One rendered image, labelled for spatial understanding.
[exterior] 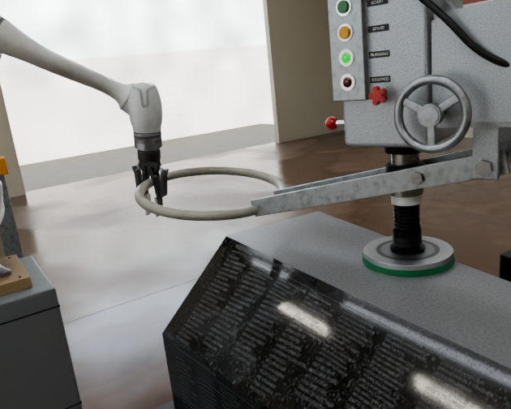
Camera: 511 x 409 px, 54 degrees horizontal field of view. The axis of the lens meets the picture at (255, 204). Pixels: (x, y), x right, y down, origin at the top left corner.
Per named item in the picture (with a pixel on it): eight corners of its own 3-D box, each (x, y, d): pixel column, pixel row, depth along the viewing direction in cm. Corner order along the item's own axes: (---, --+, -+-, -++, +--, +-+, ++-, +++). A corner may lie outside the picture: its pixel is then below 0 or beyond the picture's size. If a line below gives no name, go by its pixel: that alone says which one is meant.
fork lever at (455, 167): (527, 157, 111) (521, 135, 110) (504, 178, 96) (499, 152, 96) (286, 202, 157) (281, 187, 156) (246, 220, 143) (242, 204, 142)
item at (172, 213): (316, 190, 166) (316, 182, 165) (216, 236, 130) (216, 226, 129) (209, 165, 195) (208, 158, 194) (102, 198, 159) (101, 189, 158)
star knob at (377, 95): (393, 102, 105) (392, 83, 104) (384, 105, 102) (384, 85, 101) (376, 103, 108) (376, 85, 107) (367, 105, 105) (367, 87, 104)
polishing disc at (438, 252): (420, 234, 137) (420, 230, 137) (473, 259, 117) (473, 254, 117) (349, 248, 132) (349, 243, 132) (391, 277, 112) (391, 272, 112)
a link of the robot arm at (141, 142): (151, 135, 159) (152, 153, 161) (166, 130, 167) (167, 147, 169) (126, 132, 162) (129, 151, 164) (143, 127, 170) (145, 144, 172)
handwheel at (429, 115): (484, 146, 100) (486, 68, 96) (469, 156, 92) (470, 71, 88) (411, 144, 109) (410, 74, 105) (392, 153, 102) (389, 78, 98)
